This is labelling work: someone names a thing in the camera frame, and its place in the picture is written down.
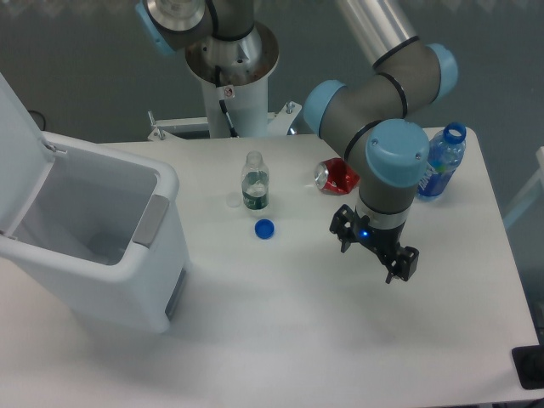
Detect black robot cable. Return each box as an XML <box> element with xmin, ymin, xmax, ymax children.
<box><xmin>213</xmin><ymin>64</ymin><xmax>240</xmax><ymax>139</ymax></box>

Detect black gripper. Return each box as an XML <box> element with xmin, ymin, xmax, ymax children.
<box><xmin>329</xmin><ymin>202</ymin><xmax>420</xmax><ymax>284</ymax></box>

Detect black floor cable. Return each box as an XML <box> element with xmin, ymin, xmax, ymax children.
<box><xmin>27</xmin><ymin>109</ymin><xmax>48</xmax><ymax>131</ymax></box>

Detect crushed red soda can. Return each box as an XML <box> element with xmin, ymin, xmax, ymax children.
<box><xmin>314</xmin><ymin>157</ymin><xmax>360</xmax><ymax>196</ymax></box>

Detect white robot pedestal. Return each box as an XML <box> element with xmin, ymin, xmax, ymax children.
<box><xmin>148</xmin><ymin>22</ymin><xmax>302</xmax><ymax>139</ymax></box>

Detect blue bottle cap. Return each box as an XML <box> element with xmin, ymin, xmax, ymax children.
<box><xmin>254</xmin><ymin>218</ymin><xmax>275</xmax><ymax>240</ymax></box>

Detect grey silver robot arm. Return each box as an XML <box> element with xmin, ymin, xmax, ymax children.
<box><xmin>136</xmin><ymin>1</ymin><xmax>458</xmax><ymax>281</ymax></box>

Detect clear green-label bottle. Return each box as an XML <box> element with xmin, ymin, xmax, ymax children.
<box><xmin>241</xmin><ymin>150</ymin><xmax>269</xmax><ymax>211</ymax></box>

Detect black device at edge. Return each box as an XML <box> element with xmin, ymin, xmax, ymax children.
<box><xmin>512</xmin><ymin>345</ymin><xmax>543</xmax><ymax>390</ymax></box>

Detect white metal frame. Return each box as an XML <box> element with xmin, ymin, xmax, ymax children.
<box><xmin>502</xmin><ymin>146</ymin><xmax>543</xmax><ymax>230</ymax></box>

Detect white trash can lid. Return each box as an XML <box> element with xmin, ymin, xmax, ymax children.
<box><xmin>1</xmin><ymin>78</ymin><xmax>67</xmax><ymax>237</ymax></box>

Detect white trash can body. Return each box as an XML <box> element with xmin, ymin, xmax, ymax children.
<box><xmin>1</xmin><ymin>132</ymin><xmax>189</xmax><ymax>333</ymax></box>

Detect blue drink bottle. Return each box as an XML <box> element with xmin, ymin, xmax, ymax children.
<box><xmin>417</xmin><ymin>122</ymin><xmax>467</xmax><ymax>201</ymax></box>

